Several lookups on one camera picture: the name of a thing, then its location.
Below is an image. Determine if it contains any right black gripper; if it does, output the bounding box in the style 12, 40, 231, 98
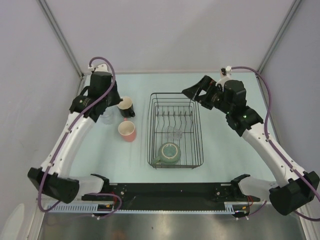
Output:
182, 75, 233, 115

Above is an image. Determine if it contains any dark wire dish rack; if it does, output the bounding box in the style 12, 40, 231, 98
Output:
146, 92, 204, 169

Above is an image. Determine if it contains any clear faceted glass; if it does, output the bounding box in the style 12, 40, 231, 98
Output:
100, 106, 115, 125
166, 126, 183, 142

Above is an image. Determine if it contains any black ceramic mug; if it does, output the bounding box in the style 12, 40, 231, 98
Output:
117, 96, 136, 118

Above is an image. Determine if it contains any pink ceramic mug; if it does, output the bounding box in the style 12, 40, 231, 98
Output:
117, 118, 137, 143

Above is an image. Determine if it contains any green glazed ceramic mug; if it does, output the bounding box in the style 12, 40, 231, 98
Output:
151, 142, 182, 166

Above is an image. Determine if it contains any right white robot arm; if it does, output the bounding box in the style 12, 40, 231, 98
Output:
182, 75, 320, 216

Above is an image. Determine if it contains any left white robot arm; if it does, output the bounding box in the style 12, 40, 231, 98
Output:
27, 70, 122, 204

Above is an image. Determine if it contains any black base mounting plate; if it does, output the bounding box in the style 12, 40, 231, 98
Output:
81, 173, 261, 211

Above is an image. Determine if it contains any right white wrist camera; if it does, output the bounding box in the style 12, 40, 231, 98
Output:
215, 66, 232, 87

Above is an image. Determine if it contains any white slotted cable duct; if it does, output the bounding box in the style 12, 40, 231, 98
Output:
50, 203, 248, 215

